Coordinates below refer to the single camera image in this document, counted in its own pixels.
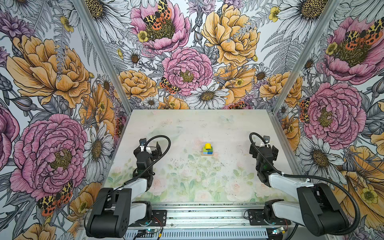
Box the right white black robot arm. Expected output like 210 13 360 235
248 133 361 237

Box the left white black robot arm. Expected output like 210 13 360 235
84 135 171 239

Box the left green circuit board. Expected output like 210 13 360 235
136 229 163 238

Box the green circuit board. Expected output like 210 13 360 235
136 229 163 238
271 227 286 235

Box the right green circuit board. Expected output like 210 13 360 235
271 227 286 235

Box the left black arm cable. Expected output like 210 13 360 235
83 134 172 240

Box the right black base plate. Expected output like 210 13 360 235
247 209 292 226

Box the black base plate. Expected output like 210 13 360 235
247 209 292 226
129 210 168 227

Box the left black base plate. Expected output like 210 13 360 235
129 210 168 227

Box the white vented cable duct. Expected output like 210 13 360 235
123 228 269 240

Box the aluminium mounting rail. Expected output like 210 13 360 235
78 202 335 229

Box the right black corrugated cable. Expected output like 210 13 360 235
248 132 361 240

